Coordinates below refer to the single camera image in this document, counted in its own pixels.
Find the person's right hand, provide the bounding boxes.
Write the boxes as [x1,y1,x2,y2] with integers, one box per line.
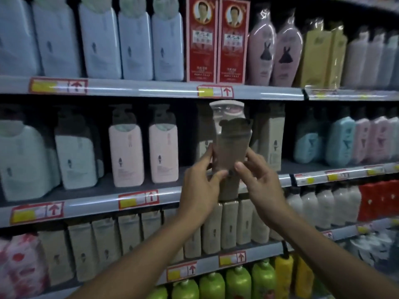
[234,149,290,226]

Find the person's left hand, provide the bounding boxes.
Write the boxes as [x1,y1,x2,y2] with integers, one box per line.
[178,144,229,222]

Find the beige pump bottle dark cap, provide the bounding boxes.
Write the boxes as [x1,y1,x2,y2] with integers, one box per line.
[212,118,253,201]

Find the person's left forearm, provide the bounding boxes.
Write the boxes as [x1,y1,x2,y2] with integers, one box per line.
[67,212,209,299]

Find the person's right forearm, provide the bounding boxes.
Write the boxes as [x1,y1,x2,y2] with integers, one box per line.
[265,212,399,299]

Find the beige boxed pump bottle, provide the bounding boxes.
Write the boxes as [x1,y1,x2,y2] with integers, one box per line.
[252,104,286,172]

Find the pink pump bottle dark cap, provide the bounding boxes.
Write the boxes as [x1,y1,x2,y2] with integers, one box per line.
[148,104,179,184]
[108,104,145,188]

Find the light blue bottle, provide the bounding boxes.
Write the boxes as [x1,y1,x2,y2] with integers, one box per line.
[325,108,356,167]
[294,109,328,164]

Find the red framed price tag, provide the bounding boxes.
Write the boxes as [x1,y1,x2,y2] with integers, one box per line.
[197,85,234,99]
[166,261,198,283]
[218,250,247,268]
[10,202,65,225]
[118,190,160,210]
[29,77,88,95]

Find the row of white bottles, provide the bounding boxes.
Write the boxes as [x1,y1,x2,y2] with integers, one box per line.
[285,183,363,231]

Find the yellow bottle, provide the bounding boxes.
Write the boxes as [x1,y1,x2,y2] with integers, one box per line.
[274,255,295,299]
[294,257,315,299]

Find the pink bottle rabbit print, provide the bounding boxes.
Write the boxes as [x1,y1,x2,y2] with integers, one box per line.
[271,11,303,88]
[247,7,277,86]

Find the light pink bottle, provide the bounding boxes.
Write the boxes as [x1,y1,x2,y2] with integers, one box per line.
[367,108,391,163]
[352,109,372,165]

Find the red box with portrait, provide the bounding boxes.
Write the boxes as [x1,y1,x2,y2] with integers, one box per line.
[186,0,219,83]
[217,0,251,85]

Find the row of beige bottles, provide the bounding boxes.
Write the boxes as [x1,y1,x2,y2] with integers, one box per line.
[37,199,285,287]

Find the red bottles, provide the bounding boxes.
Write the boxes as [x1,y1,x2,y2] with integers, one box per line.
[358,180,399,223]

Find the yellow bottle twin pack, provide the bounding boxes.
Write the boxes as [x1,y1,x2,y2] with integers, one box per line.
[294,19,348,89]

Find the white pump bottle dark cap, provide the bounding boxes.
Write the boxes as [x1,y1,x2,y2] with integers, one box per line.
[54,106,104,190]

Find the white plastic refill packs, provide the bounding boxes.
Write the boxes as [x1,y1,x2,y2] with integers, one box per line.
[344,230,399,273]

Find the grey white bottle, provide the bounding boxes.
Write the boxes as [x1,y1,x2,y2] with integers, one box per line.
[362,28,387,89]
[377,30,399,89]
[341,27,370,89]

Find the pale green pump bottle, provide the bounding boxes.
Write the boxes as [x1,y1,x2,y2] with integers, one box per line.
[0,106,60,202]

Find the red white floral refill packs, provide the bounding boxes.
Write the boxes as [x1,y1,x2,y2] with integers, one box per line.
[0,233,50,299]

